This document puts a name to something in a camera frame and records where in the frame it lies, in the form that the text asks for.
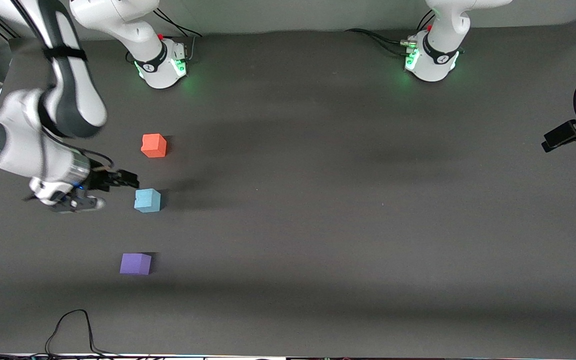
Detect black left base cables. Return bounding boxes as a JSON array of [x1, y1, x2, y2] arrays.
[[344, 10, 436, 58]]

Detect purple foam block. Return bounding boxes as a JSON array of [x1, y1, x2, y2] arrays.
[[119, 253, 153, 276]]

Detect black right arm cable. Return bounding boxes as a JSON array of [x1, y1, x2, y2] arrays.
[[18, 0, 115, 173]]

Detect black base cables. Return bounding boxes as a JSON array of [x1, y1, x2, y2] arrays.
[[154, 7, 204, 63], [344, 10, 436, 58]]

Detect black right base cables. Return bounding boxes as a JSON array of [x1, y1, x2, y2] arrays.
[[154, 7, 204, 63]]

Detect black cable on table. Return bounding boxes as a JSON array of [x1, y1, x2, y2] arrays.
[[44, 309, 119, 359]]

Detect orange foam block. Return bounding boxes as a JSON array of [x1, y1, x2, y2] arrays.
[[141, 133, 168, 159]]

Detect light blue foam block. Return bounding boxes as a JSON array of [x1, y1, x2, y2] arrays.
[[134, 188, 162, 214]]

